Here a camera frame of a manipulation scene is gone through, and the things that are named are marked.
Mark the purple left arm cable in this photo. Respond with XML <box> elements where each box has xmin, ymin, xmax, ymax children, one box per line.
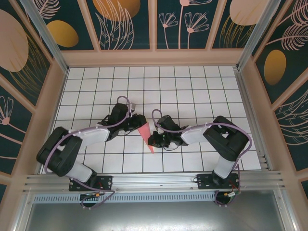
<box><xmin>44</xmin><ymin>95</ymin><xmax>135</xmax><ymax>210</ymax></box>

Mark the aluminium corner post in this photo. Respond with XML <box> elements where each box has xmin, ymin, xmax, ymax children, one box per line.
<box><xmin>235</xmin><ymin>0</ymin><xmax>290</xmax><ymax>72</ymax></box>
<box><xmin>19</xmin><ymin>0</ymin><xmax>70</xmax><ymax>73</ymax></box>

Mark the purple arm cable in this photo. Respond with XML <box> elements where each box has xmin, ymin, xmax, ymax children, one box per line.
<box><xmin>152</xmin><ymin>109</ymin><xmax>252</xmax><ymax>207</ymax></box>
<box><xmin>44</xmin><ymin>95</ymin><xmax>135</xmax><ymax>210</ymax></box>

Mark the aluminium side rail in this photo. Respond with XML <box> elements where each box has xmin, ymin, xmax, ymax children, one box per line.
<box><xmin>234</xmin><ymin>69</ymin><xmax>274</xmax><ymax>172</ymax></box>

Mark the pink square paper sheet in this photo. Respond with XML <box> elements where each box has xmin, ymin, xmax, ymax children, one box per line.
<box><xmin>138</xmin><ymin>121</ymin><xmax>156</xmax><ymax>154</ymax></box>

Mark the slotted grey cable duct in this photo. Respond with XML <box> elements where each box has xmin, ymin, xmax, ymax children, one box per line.
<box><xmin>32</xmin><ymin>191</ymin><xmax>217</xmax><ymax>204</ymax></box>

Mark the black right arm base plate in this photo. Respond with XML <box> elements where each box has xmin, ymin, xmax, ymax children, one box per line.
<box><xmin>196</xmin><ymin>173</ymin><xmax>241</xmax><ymax>191</ymax></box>

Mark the grey metal sheet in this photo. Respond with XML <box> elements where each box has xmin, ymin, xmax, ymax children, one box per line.
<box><xmin>14</xmin><ymin>190</ymin><xmax>297</xmax><ymax>231</ymax></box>

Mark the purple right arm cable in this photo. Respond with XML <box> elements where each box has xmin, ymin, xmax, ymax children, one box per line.
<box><xmin>152</xmin><ymin>109</ymin><xmax>252</xmax><ymax>207</ymax></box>

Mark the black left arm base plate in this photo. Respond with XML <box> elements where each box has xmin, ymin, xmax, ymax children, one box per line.
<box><xmin>69</xmin><ymin>175</ymin><xmax>114</xmax><ymax>192</ymax></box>

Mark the aluminium front rail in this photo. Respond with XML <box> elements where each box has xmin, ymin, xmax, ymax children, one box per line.
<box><xmin>23</xmin><ymin>170</ymin><xmax>286</xmax><ymax>196</ymax></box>

